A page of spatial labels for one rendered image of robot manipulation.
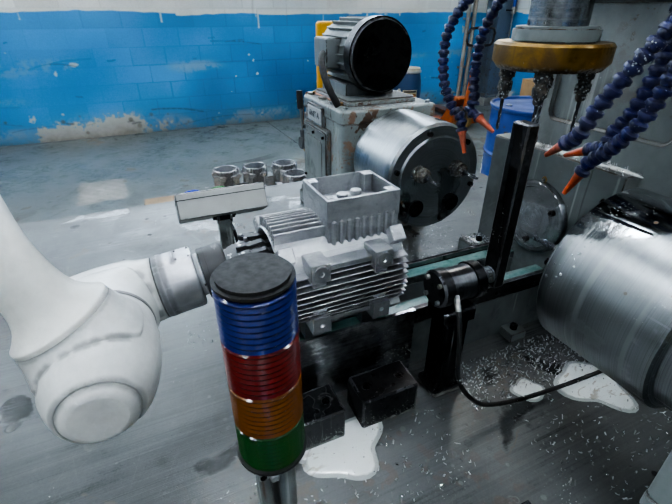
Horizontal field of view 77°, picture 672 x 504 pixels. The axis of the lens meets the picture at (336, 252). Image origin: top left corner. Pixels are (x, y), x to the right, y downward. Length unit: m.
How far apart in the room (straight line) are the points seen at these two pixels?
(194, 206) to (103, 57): 5.30
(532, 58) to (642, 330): 0.41
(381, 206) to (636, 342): 0.36
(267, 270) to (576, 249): 0.44
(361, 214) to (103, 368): 0.38
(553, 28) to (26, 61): 5.80
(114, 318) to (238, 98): 5.90
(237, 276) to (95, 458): 0.53
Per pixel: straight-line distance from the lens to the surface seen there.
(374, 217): 0.64
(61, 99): 6.19
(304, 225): 0.62
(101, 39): 6.08
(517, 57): 0.77
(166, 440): 0.76
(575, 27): 0.78
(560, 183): 0.91
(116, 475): 0.75
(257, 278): 0.30
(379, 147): 1.01
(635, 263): 0.61
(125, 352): 0.46
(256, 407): 0.35
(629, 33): 0.99
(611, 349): 0.63
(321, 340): 0.68
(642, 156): 0.96
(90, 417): 0.46
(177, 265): 0.61
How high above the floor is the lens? 1.38
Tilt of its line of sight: 30 degrees down
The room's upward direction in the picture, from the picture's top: straight up
